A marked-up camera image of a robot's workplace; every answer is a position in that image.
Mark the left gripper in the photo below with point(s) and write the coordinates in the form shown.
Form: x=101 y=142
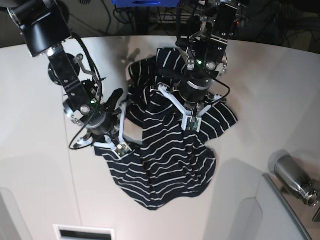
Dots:
x=193 y=90

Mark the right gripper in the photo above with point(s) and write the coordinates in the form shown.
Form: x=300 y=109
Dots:
x=106 y=123

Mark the navy white striped t-shirt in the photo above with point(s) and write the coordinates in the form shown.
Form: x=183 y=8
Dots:
x=170 y=162

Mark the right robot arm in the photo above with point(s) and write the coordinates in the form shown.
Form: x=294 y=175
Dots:
x=44 y=29

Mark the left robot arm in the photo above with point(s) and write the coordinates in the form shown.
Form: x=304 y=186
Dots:
x=206 y=57

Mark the white power strip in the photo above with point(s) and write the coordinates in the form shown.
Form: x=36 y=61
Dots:
x=241 y=20

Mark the blue box with oval hole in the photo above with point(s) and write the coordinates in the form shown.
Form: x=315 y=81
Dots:
x=145 y=3

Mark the stainless steel water bottle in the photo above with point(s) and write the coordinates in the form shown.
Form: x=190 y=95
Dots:
x=296 y=180

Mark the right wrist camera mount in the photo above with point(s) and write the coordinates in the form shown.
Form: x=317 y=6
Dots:
x=116 y=144

